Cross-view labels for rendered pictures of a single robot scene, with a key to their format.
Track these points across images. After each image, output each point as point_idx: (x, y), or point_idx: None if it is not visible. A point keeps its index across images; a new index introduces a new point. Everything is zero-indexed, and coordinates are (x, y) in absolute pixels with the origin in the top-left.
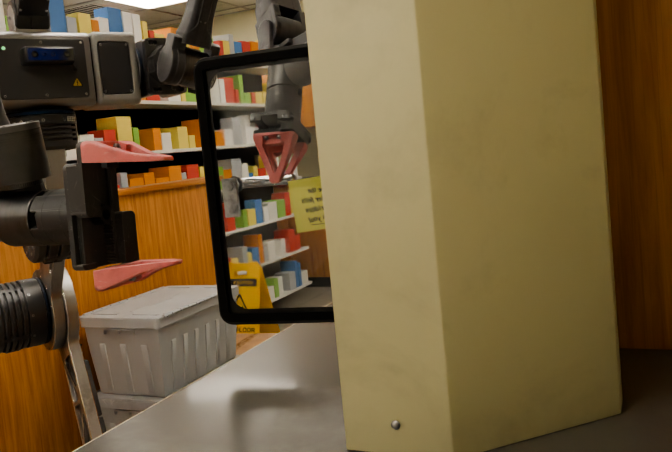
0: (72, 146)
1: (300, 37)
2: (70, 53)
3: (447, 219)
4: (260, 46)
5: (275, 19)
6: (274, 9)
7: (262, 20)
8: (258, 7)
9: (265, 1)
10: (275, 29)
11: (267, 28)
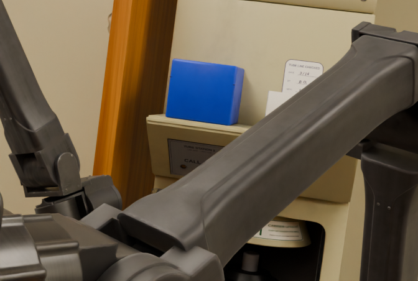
0: None
1: (98, 180)
2: None
3: None
4: (65, 184)
5: (76, 155)
6: (71, 142)
7: (53, 150)
8: (43, 130)
9: (55, 127)
10: (78, 166)
11: (74, 165)
